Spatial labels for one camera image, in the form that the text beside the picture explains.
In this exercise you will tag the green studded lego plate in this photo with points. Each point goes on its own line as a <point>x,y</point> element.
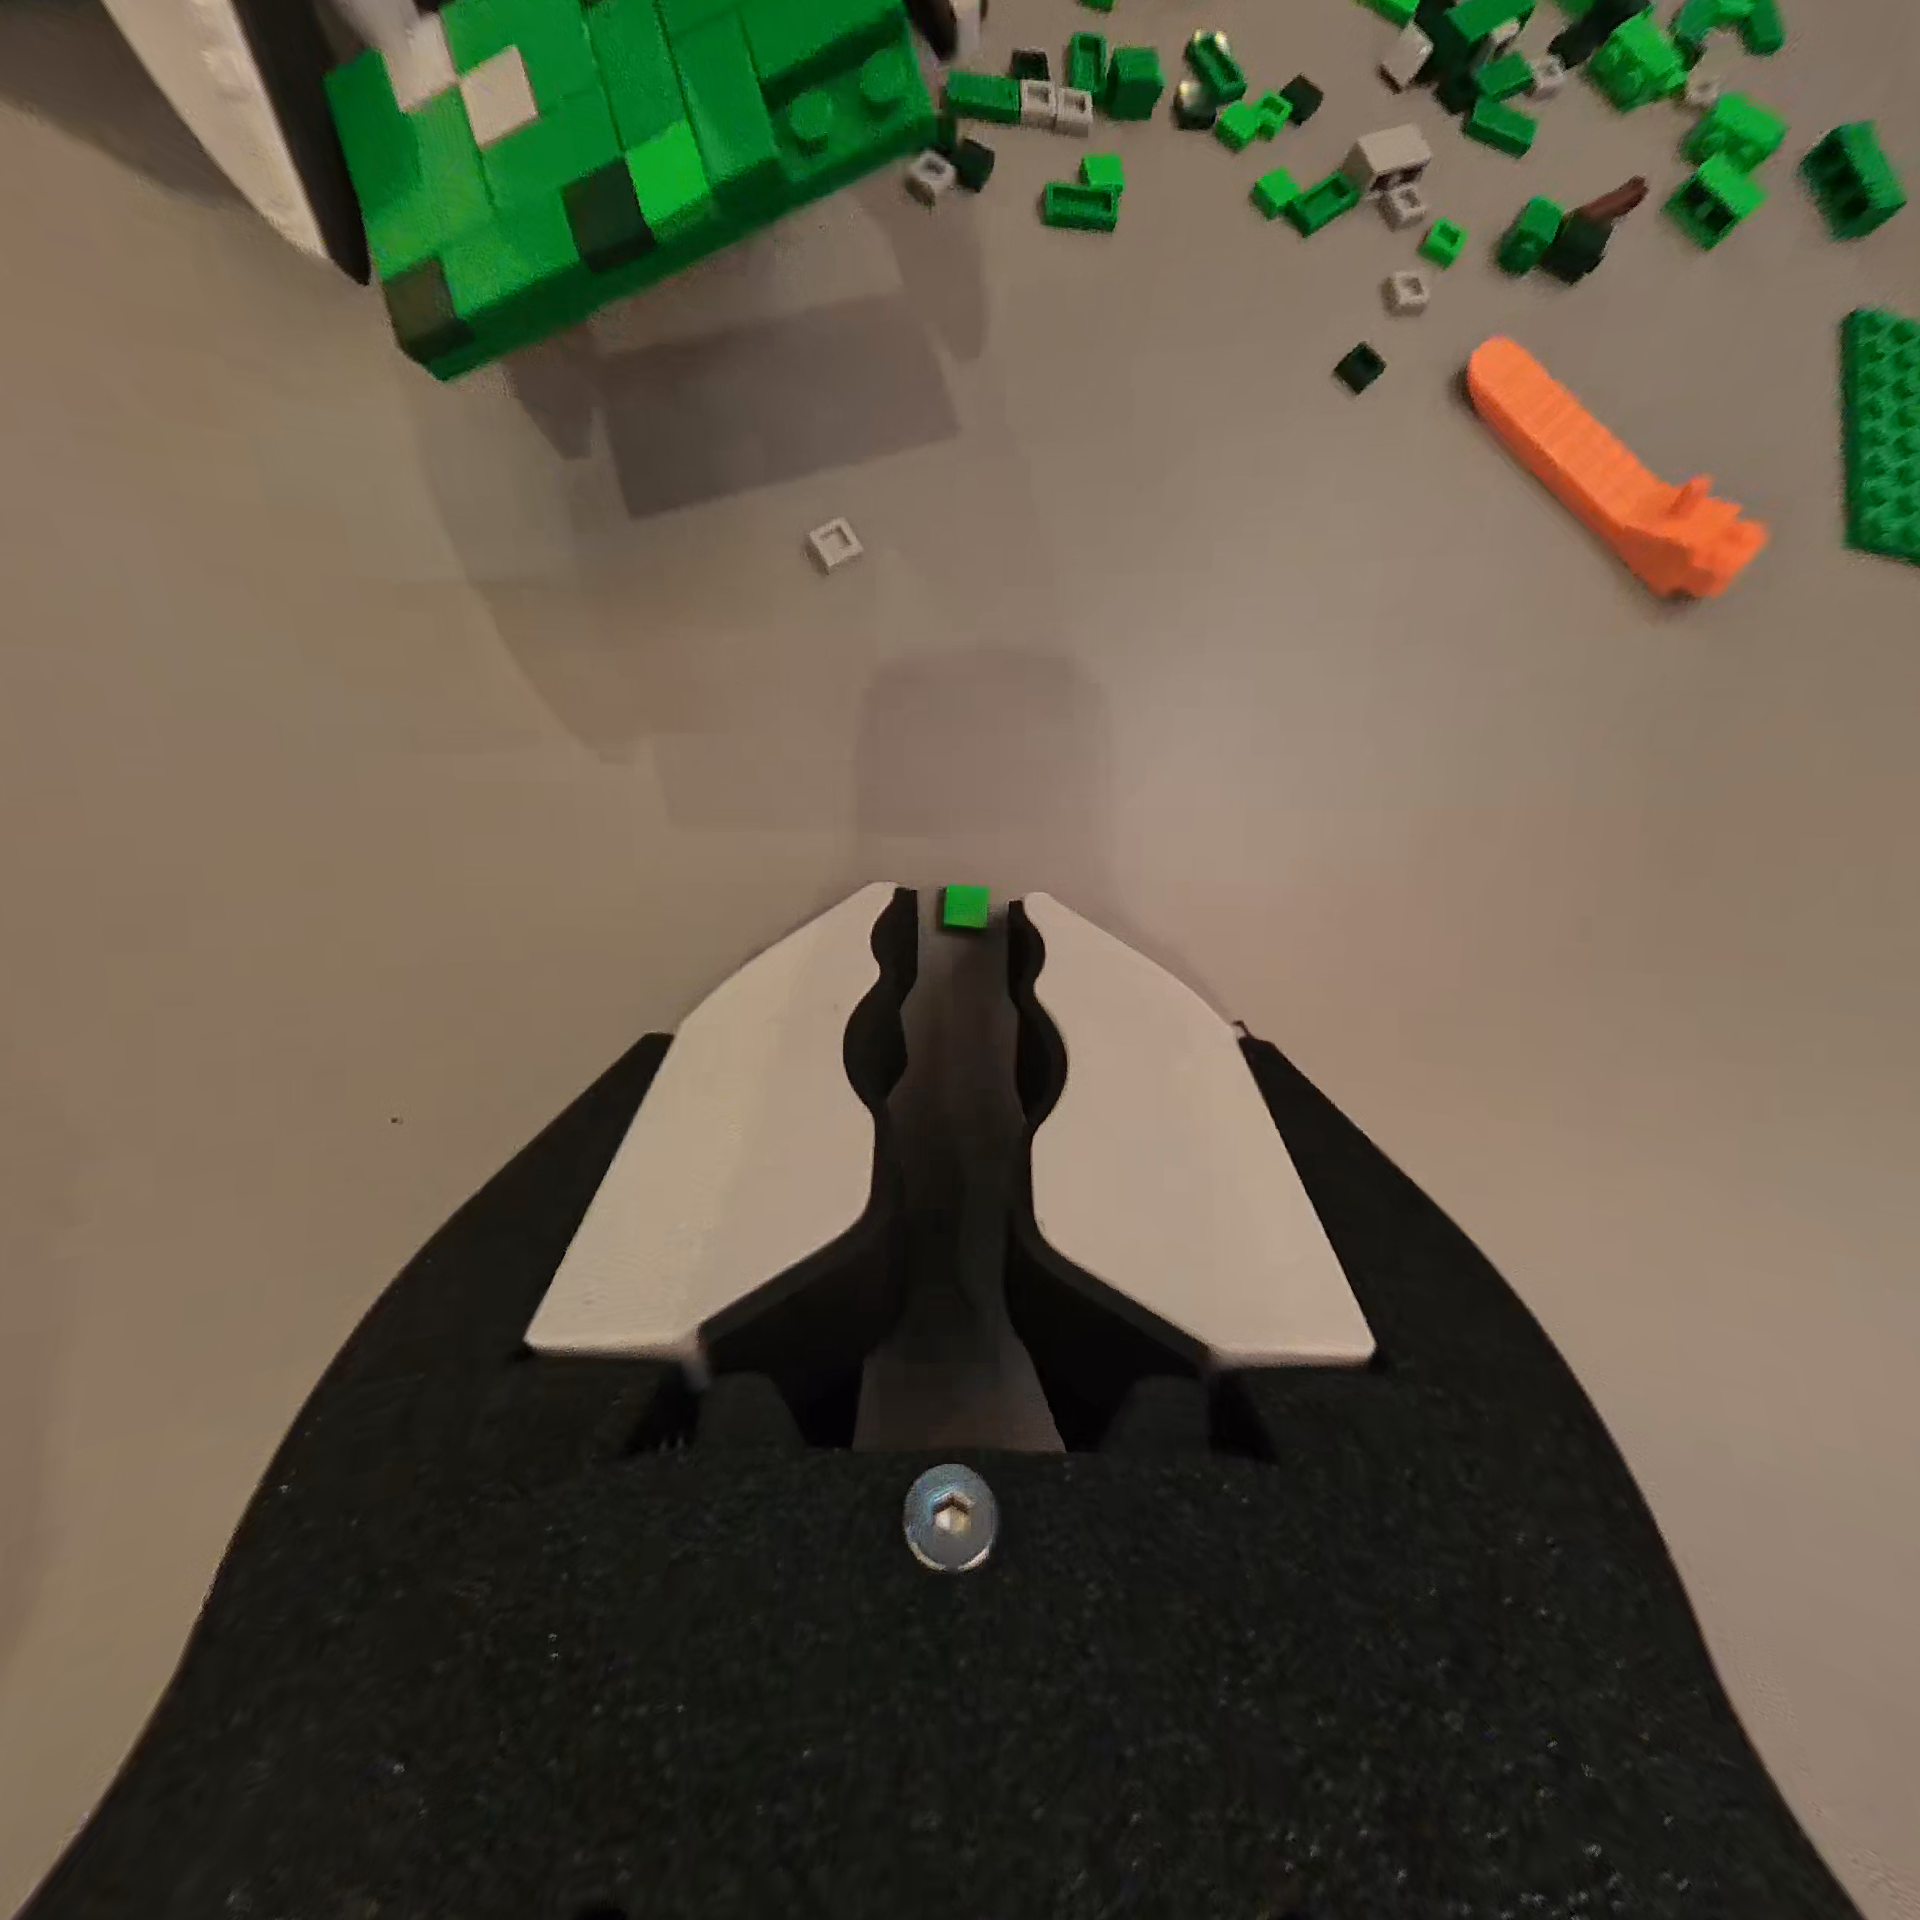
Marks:
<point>1886,435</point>

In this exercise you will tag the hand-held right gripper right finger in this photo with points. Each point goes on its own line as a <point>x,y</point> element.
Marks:
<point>1200,1185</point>

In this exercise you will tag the small grey lego tile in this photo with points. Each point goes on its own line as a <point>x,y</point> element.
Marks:
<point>835,544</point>

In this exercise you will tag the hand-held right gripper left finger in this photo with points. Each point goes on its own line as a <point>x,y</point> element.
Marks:
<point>704,1185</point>

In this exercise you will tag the green lego plate assembly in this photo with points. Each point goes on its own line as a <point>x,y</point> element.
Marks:
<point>599,181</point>

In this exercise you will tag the pile of lego pieces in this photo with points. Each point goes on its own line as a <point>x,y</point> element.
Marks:
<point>1079,207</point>

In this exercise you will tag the orange brick separator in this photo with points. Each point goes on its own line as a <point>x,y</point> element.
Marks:
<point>1590,465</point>

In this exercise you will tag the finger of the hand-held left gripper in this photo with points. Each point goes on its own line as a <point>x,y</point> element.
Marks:
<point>967,14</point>
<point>224,75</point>

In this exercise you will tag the small green lego tile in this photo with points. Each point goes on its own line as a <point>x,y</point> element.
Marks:
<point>965,905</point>

